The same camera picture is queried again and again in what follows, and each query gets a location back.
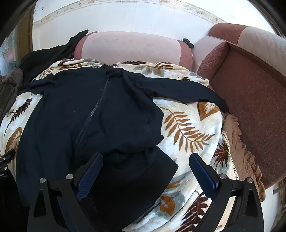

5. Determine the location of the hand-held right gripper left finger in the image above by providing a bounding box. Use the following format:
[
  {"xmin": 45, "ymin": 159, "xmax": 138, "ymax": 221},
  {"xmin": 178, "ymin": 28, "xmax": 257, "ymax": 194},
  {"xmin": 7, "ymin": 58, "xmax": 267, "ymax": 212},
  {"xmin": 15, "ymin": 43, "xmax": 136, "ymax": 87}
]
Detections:
[{"xmin": 27, "ymin": 152, "xmax": 103, "ymax": 232}]

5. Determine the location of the leaf print blanket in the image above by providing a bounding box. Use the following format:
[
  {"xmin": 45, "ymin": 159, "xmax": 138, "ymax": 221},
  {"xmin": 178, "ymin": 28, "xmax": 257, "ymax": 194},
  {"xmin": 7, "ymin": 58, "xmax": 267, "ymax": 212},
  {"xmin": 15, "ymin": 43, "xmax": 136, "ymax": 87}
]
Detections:
[{"xmin": 0, "ymin": 58, "xmax": 240, "ymax": 232}]

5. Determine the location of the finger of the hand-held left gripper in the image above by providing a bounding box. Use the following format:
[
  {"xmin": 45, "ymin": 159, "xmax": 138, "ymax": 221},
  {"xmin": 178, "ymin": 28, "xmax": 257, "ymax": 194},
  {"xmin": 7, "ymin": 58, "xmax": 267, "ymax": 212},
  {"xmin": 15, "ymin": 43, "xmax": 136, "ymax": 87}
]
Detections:
[{"xmin": 0, "ymin": 149, "xmax": 16, "ymax": 167}]

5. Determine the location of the wooden door frame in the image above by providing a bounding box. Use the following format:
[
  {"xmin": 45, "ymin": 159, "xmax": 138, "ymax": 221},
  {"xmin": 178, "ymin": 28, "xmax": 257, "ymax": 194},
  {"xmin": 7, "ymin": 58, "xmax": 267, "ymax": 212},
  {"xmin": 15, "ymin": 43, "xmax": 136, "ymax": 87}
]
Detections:
[{"xmin": 17, "ymin": 9, "xmax": 34, "ymax": 59}]

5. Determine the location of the tan ruffled sofa cover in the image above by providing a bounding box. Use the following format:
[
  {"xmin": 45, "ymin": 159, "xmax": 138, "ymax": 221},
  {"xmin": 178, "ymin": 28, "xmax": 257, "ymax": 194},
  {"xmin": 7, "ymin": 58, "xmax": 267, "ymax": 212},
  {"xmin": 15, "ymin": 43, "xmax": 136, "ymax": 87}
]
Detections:
[{"xmin": 221, "ymin": 113, "xmax": 266, "ymax": 201}]

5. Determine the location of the black garment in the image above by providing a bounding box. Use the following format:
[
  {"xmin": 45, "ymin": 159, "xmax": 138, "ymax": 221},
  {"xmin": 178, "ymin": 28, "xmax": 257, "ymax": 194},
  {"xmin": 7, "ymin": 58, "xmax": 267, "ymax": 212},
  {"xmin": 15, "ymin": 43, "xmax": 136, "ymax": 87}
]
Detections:
[{"xmin": 19, "ymin": 30, "xmax": 88, "ymax": 81}]

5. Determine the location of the navy zip jacket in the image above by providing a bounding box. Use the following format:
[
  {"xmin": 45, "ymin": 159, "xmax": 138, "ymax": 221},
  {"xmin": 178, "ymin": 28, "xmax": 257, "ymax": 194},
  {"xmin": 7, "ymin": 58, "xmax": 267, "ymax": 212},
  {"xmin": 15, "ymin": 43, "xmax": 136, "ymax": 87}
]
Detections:
[{"xmin": 16, "ymin": 64, "xmax": 230, "ymax": 226}]

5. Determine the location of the pink brown armchair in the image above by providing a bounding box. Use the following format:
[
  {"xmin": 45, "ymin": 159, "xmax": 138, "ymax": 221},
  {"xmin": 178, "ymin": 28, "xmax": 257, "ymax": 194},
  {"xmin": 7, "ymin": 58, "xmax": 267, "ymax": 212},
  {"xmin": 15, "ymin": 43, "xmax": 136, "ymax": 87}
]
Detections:
[{"xmin": 192, "ymin": 22, "xmax": 286, "ymax": 190}]

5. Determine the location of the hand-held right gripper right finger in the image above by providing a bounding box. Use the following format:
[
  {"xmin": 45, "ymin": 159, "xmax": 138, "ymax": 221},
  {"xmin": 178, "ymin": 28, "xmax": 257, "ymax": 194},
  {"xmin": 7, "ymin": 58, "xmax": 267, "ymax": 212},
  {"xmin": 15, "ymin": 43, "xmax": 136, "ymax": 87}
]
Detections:
[{"xmin": 189, "ymin": 153, "xmax": 264, "ymax": 232}]

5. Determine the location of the brown fuzzy cloth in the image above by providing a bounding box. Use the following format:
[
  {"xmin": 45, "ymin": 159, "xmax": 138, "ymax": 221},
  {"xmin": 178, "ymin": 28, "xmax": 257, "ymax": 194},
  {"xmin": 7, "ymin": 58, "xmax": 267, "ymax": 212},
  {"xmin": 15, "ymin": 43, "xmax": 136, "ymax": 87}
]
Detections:
[{"xmin": 0, "ymin": 67, "xmax": 24, "ymax": 118}]

